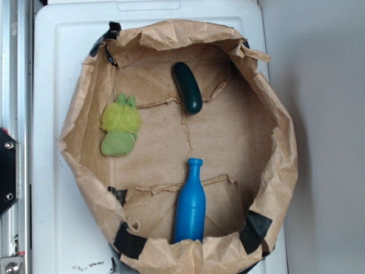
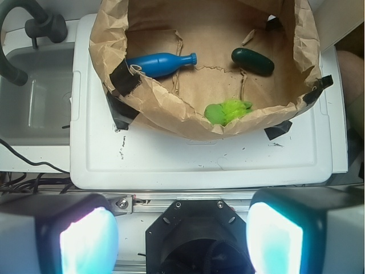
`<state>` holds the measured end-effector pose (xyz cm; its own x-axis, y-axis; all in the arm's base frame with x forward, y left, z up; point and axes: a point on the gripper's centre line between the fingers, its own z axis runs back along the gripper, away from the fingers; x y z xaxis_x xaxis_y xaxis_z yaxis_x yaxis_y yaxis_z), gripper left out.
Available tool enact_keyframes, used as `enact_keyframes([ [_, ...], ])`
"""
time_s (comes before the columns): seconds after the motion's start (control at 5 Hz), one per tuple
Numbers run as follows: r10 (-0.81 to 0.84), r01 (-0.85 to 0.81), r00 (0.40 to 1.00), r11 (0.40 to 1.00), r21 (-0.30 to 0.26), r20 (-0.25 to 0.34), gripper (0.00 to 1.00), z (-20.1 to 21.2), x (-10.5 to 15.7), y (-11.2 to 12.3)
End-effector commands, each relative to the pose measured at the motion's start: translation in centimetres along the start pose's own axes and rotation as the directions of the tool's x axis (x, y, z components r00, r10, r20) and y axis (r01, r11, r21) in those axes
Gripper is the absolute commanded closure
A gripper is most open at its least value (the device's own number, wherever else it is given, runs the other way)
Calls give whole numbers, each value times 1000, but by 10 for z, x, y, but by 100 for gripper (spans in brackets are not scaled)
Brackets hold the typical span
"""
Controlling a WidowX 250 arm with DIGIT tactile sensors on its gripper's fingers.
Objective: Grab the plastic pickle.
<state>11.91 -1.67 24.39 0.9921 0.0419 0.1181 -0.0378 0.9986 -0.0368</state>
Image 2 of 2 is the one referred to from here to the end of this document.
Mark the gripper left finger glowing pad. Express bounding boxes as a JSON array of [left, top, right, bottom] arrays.
[[1, 194, 119, 273]]

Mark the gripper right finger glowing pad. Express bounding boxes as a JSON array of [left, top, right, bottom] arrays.
[[246, 187, 364, 273]]

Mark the dark green plastic pickle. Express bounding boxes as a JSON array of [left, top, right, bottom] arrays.
[[231, 48, 275, 76]]

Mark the white plastic bin lid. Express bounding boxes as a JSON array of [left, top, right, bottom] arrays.
[[70, 14, 348, 191]]

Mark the grey toy sink basin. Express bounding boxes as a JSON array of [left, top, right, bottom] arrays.
[[1, 20, 78, 173]]

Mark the green plush toy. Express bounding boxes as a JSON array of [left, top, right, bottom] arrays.
[[204, 99, 253, 126]]

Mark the blue plastic bottle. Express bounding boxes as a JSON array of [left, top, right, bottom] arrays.
[[126, 53, 197, 78]]

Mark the brown paper bag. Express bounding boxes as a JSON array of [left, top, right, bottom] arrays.
[[89, 1, 328, 140]]

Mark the dark grey toy faucet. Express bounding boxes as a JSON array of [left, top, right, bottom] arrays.
[[1, 1, 68, 86]]

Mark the aluminium extrusion rail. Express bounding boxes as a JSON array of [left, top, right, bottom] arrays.
[[102, 191, 257, 213]]

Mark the black cable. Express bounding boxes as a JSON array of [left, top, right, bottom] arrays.
[[0, 138, 71, 174]]

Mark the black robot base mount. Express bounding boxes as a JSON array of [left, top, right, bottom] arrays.
[[145, 200, 255, 273]]

